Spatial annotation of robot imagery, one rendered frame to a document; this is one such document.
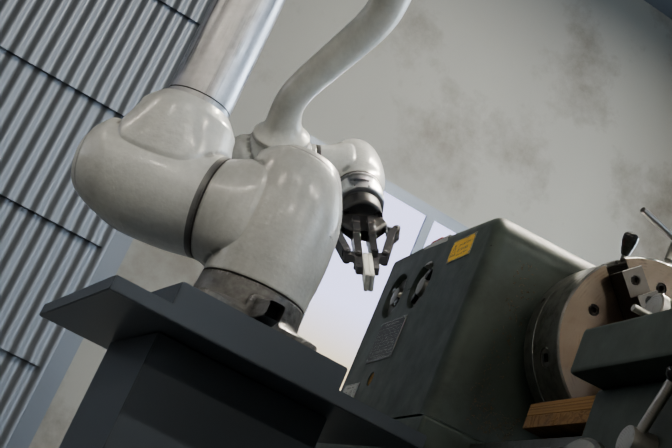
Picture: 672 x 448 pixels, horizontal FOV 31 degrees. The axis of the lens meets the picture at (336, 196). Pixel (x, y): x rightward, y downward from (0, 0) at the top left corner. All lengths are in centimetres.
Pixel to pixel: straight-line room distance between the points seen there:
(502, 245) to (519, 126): 294
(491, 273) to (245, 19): 63
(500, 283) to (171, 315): 82
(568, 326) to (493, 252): 22
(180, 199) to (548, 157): 352
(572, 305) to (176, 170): 68
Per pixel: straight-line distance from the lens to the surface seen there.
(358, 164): 213
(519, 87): 506
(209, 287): 161
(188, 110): 171
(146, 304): 140
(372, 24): 201
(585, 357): 144
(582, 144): 517
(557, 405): 176
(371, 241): 197
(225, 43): 178
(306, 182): 164
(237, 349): 142
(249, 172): 166
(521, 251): 211
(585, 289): 197
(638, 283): 198
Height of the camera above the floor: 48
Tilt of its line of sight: 19 degrees up
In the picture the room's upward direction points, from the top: 24 degrees clockwise
